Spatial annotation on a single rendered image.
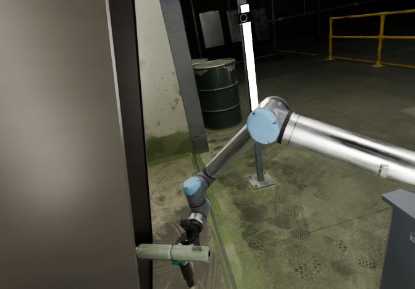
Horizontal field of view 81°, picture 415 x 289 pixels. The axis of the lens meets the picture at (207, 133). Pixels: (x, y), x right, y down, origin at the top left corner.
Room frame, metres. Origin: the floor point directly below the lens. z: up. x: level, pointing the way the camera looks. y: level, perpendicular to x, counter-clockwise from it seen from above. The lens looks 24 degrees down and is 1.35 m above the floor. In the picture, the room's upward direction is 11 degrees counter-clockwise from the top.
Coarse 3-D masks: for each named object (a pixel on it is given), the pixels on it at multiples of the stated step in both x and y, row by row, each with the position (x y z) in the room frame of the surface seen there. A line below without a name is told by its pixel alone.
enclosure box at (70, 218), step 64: (0, 0) 0.32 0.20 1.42; (64, 0) 0.33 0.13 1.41; (128, 0) 0.93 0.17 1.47; (0, 64) 0.32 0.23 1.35; (64, 64) 0.33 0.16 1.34; (128, 64) 0.92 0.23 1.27; (0, 128) 0.31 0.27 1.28; (64, 128) 0.32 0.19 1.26; (128, 128) 0.91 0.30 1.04; (0, 192) 0.31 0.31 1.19; (64, 192) 0.32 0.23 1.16; (128, 192) 0.34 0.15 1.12; (0, 256) 0.30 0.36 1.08; (64, 256) 0.31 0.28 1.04; (128, 256) 0.32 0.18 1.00
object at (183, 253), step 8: (136, 248) 0.76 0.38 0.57; (144, 248) 0.75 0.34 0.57; (152, 248) 0.74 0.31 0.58; (160, 248) 0.73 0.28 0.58; (168, 248) 0.72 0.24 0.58; (176, 248) 0.71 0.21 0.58; (184, 248) 0.70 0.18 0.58; (192, 248) 0.69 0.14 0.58; (200, 248) 0.68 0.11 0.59; (208, 248) 0.68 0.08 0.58; (144, 256) 0.73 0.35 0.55; (152, 256) 0.72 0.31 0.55; (160, 256) 0.71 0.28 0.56; (168, 256) 0.70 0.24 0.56; (176, 256) 0.69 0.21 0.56; (184, 256) 0.68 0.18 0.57; (192, 256) 0.67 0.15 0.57; (200, 256) 0.66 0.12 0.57; (208, 256) 0.66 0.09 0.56; (184, 272) 0.69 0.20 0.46; (192, 272) 0.71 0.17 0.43; (192, 280) 0.70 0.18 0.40
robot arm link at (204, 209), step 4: (208, 200) 1.04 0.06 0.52; (204, 204) 0.97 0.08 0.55; (208, 204) 1.01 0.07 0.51; (192, 208) 0.96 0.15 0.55; (196, 208) 0.96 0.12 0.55; (200, 208) 0.96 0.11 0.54; (204, 208) 0.97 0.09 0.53; (208, 208) 0.99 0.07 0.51; (192, 212) 0.94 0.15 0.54; (200, 212) 0.93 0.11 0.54; (204, 212) 0.95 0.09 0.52; (208, 212) 0.98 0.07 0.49; (204, 216) 0.93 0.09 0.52
